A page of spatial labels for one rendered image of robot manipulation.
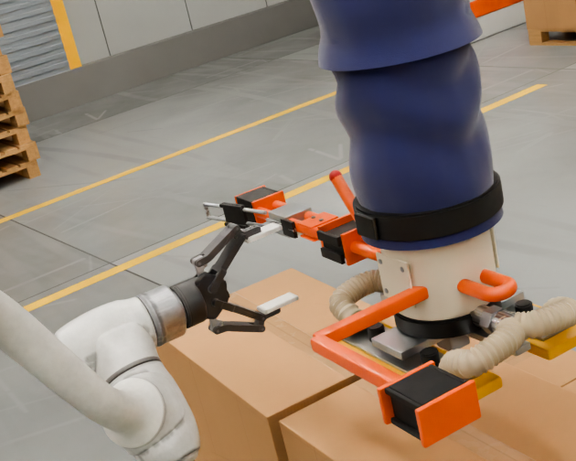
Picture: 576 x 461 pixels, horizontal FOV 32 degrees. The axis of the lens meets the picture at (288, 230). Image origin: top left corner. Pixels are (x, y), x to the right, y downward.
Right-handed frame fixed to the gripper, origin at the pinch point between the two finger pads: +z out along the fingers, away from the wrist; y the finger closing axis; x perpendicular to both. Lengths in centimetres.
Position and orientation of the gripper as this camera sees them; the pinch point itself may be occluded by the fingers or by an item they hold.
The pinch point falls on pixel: (280, 263)
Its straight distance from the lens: 171.1
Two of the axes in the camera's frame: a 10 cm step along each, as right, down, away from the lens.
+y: 2.1, 9.2, 3.4
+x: 5.1, 1.9, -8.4
